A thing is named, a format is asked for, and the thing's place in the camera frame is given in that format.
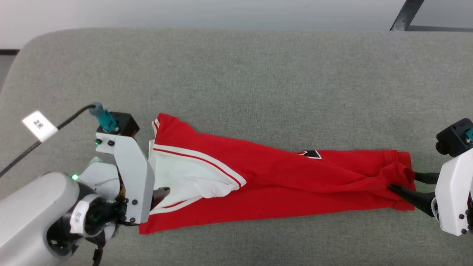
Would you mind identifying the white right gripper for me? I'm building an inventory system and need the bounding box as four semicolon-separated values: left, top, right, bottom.
388;147;473;236

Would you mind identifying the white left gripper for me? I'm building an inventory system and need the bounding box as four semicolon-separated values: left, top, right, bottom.
95;133;171;225

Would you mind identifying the white cable label tag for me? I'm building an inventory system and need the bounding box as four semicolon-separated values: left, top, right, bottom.
21;110;59;143

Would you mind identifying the teal left camera connector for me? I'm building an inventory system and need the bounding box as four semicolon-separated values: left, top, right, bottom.
89;103;118;133

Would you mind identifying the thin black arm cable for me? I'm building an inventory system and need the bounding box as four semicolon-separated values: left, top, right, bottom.
92;236;106;266

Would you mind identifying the red white basketball jersey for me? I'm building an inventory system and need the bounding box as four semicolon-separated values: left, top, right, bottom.
138;113;416;235

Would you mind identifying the black left camera cable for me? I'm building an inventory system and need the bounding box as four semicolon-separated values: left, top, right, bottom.
0;105;96;178

